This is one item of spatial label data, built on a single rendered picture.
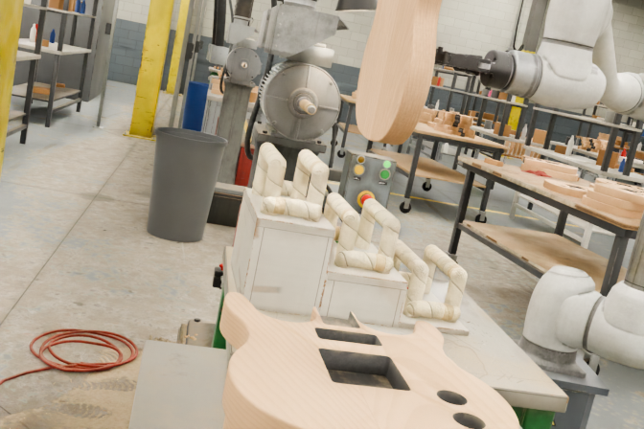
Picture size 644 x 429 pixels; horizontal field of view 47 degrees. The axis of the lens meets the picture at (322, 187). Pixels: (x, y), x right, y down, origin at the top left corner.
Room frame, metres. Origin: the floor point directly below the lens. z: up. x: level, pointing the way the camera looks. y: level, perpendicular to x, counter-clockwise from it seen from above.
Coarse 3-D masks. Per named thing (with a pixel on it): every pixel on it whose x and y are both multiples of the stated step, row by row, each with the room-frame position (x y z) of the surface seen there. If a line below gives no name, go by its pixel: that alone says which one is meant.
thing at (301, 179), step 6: (300, 162) 1.53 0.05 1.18; (300, 168) 1.53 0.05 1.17; (294, 174) 1.54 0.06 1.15; (300, 174) 1.53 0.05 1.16; (306, 174) 1.53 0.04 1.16; (294, 180) 1.53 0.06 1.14; (300, 180) 1.53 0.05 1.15; (306, 180) 1.53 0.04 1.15; (294, 186) 1.53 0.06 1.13; (300, 186) 1.53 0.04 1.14; (306, 186) 1.53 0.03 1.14; (294, 192) 1.53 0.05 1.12; (300, 192) 1.53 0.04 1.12; (306, 192) 1.54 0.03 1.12; (294, 198) 1.53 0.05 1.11; (300, 198) 1.53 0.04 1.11
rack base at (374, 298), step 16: (336, 272) 1.34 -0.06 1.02; (352, 272) 1.36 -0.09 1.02; (368, 272) 1.39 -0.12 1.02; (336, 288) 1.34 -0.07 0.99; (352, 288) 1.35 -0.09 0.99; (368, 288) 1.36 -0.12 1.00; (384, 288) 1.36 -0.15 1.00; (400, 288) 1.37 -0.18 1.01; (320, 304) 1.34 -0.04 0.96; (336, 304) 1.34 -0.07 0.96; (352, 304) 1.35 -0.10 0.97; (368, 304) 1.36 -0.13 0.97; (384, 304) 1.37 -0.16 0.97; (400, 304) 1.37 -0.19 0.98; (368, 320) 1.36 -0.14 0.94; (384, 320) 1.37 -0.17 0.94
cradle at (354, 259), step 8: (344, 256) 1.37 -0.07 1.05; (352, 256) 1.37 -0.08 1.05; (360, 256) 1.38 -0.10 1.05; (368, 256) 1.38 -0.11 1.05; (376, 256) 1.39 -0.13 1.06; (384, 256) 1.40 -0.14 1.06; (344, 264) 1.37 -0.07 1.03; (352, 264) 1.38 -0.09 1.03; (360, 264) 1.38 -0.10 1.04; (368, 264) 1.38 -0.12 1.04; (376, 264) 1.38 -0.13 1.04; (384, 264) 1.39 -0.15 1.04; (392, 264) 1.39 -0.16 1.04
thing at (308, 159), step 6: (306, 150) 1.52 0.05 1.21; (300, 156) 1.52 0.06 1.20; (306, 156) 1.48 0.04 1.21; (312, 156) 1.45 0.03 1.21; (306, 162) 1.45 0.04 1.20; (312, 162) 1.41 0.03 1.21; (318, 162) 1.39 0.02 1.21; (306, 168) 1.45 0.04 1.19; (312, 168) 1.38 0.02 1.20; (318, 168) 1.37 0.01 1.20; (324, 168) 1.37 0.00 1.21
